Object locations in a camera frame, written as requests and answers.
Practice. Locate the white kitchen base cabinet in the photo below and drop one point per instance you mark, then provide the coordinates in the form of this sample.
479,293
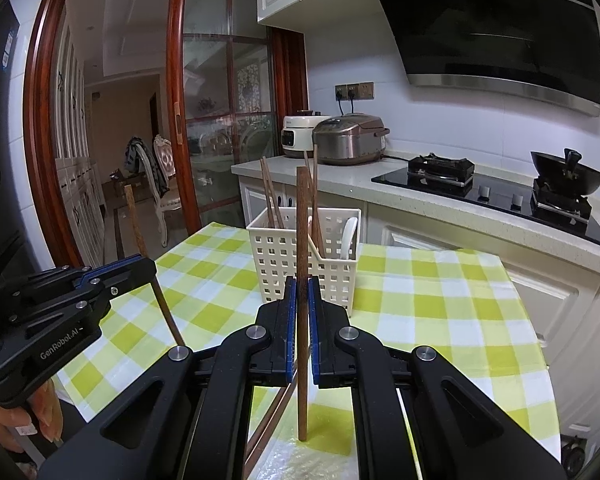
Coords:
540,300

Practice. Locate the person's left hand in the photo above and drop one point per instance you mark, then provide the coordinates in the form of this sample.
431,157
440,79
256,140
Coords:
50,410

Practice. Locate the white ornate chair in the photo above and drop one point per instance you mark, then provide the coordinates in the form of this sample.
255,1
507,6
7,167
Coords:
166,160

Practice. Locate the dark refrigerator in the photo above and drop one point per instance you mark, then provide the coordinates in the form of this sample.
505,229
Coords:
0,110

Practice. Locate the black range hood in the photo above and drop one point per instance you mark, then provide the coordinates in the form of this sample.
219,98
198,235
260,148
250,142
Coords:
490,25

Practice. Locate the white rice cooker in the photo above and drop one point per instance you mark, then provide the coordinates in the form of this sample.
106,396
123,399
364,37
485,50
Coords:
297,132

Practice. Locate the red-framed glass sliding door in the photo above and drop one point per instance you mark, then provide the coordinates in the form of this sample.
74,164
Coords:
210,85

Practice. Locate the brown wooden chopstick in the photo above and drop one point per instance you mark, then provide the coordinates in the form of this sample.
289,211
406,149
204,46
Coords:
268,185
303,220
315,170
265,427
316,220
136,225

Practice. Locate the silver rice cooker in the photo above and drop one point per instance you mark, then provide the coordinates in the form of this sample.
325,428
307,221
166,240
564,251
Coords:
350,140

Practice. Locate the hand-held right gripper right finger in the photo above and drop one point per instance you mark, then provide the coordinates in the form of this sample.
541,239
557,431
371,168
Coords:
313,332

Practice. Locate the red wooden door frame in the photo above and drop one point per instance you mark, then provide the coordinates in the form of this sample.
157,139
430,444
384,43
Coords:
40,160

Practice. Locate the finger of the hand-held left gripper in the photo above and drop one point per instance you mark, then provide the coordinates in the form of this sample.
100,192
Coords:
130,280
55,280

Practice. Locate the black wok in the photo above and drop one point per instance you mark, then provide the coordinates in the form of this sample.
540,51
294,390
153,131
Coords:
565,175

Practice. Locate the grey cooktop knob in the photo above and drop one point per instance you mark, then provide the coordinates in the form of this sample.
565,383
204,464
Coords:
517,201
484,192

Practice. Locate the gold wall socket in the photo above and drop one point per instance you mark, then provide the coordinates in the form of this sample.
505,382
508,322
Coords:
364,91

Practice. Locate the black caster wheel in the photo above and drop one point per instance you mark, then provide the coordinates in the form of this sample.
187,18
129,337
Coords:
575,452

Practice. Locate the white perforated plastic basket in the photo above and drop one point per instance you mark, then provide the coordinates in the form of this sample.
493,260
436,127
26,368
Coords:
275,260

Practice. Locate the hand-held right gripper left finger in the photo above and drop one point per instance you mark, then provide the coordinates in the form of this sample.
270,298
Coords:
291,332

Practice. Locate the white ceramic spoon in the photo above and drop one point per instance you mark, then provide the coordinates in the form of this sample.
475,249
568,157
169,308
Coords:
349,235

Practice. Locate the white hallway cabinet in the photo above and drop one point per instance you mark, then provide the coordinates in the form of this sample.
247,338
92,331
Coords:
77,185

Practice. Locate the black burner grate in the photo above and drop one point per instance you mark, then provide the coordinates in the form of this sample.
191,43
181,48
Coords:
560,205
440,167

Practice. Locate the black glass gas cooktop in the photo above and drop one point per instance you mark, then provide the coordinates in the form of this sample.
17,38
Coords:
500,205

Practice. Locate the yellow checked tablecloth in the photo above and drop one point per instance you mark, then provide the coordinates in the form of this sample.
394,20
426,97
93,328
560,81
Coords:
430,300

